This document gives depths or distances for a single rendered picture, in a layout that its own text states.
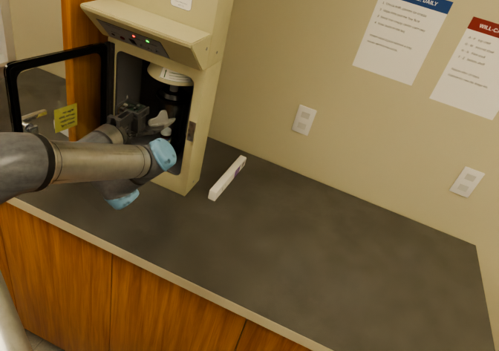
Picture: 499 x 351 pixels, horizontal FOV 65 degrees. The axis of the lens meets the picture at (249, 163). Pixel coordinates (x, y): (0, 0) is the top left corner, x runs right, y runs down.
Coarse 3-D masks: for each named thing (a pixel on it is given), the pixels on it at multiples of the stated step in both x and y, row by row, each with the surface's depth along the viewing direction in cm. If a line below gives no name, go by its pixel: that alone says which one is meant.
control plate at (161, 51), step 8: (104, 24) 103; (112, 24) 101; (112, 32) 106; (120, 32) 103; (128, 32) 100; (128, 40) 106; (136, 40) 104; (144, 40) 101; (152, 40) 99; (144, 48) 107; (152, 48) 104; (160, 48) 102; (168, 56) 105
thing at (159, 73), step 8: (152, 64) 118; (152, 72) 118; (160, 72) 116; (168, 72) 115; (176, 72) 116; (160, 80) 116; (168, 80) 116; (176, 80) 116; (184, 80) 117; (192, 80) 119
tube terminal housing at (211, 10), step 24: (120, 0) 107; (144, 0) 104; (168, 0) 102; (192, 0) 100; (216, 0) 97; (192, 24) 103; (216, 24) 102; (120, 48) 114; (216, 48) 109; (192, 72) 110; (216, 72) 116; (192, 96) 114; (192, 120) 118; (192, 144) 122; (192, 168) 131
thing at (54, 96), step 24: (72, 48) 104; (24, 72) 94; (48, 72) 100; (72, 72) 107; (96, 72) 114; (24, 96) 98; (48, 96) 104; (72, 96) 111; (96, 96) 119; (24, 120) 101; (48, 120) 107; (72, 120) 115; (96, 120) 124
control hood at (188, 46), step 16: (96, 0) 103; (112, 0) 106; (96, 16) 100; (112, 16) 97; (128, 16) 98; (144, 16) 101; (160, 16) 104; (144, 32) 96; (160, 32) 94; (176, 32) 97; (192, 32) 100; (176, 48) 98; (192, 48) 94; (208, 48) 103; (192, 64) 103
